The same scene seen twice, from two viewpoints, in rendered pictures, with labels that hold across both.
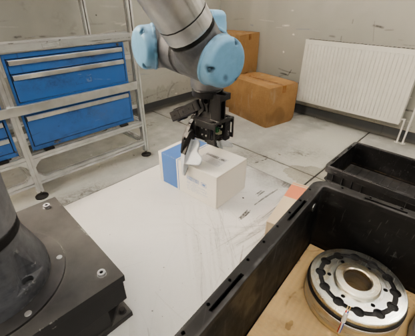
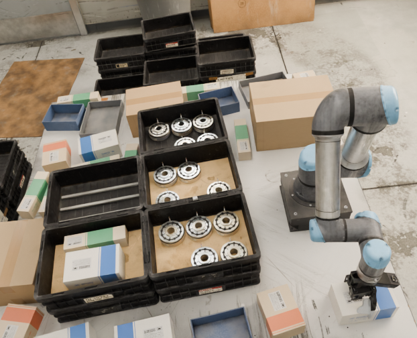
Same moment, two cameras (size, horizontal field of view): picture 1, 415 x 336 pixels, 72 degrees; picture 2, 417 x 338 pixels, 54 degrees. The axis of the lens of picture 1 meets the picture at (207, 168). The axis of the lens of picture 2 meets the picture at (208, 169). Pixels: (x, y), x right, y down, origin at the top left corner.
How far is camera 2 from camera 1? 150 cm
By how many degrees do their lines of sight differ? 92
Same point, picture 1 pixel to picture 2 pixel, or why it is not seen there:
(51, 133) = not seen: outside the picture
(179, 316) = (279, 244)
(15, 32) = not seen: outside the picture
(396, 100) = not seen: outside the picture
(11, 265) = (300, 186)
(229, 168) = (336, 297)
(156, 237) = (324, 256)
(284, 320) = (243, 237)
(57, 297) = (293, 202)
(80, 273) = (300, 209)
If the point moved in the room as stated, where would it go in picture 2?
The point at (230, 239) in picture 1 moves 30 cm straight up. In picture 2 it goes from (301, 284) to (308, 244)
